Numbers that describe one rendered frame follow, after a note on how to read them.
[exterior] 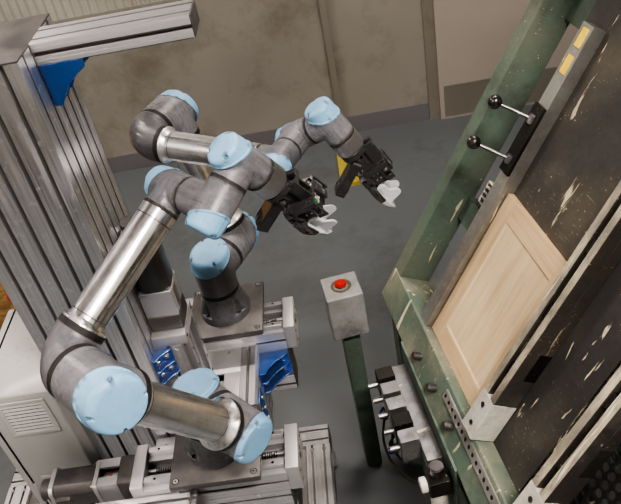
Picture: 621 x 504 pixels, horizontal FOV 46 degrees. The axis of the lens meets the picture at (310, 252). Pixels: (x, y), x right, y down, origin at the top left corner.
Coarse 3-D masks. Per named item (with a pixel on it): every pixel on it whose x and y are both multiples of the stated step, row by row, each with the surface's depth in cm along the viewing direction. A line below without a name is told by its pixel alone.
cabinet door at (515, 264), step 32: (512, 224) 193; (480, 256) 205; (512, 256) 191; (544, 256) 179; (480, 288) 202; (512, 288) 189; (544, 288) 177; (448, 320) 214; (480, 320) 200; (512, 320) 187; (448, 352) 211; (480, 352) 197; (480, 384) 194
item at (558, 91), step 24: (576, 48) 178; (576, 72) 180; (552, 96) 184; (552, 120) 187; (528, 144) 190; (504, 192) 198; (480, 216) 204; (480, 240) 206; (456, 264) 211; (432, 312) 219
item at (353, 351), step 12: (348, 348) 251; (360, 348) 252; (348, 360) 254; (360, 360) 255; (348, 372) 264; (360, 372) 259; (360, 384) 263; (360, 396) 266; (360, 408) 270; (372, 408) 272; (360, 420) 274; (372, 420) 276; (360, 432) 286; (372, 432) 280; (372, 444) 284; (372, 456) 288
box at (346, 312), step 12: (336, 276) 242; (348, 276) 241; (324, 288) 238; (336, 288) 237; (360, 288) 235; (324, 300) 244; (336, 300) 233; (348, 300) 234; (360, 300) 235; (336, 312) 236; (348, 312) 237; (360, 312) 238; (336, 324) 239; (348, 324) 240; (360, 324) 241; (336, 336) 242; (348, 336) 243
